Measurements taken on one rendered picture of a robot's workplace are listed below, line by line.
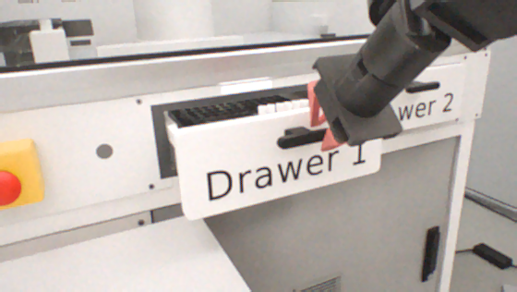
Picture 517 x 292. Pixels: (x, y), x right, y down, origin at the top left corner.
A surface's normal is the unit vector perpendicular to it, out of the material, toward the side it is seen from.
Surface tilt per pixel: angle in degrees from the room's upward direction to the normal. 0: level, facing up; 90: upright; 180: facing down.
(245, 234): 90
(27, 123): 90
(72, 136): 90
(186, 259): 0
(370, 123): 46
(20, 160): 90
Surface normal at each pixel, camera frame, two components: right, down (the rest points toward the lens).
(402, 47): -0.62, 0.59
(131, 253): -0.04, -0.94
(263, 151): 0.44, 0.29
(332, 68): 0.29, -0.44
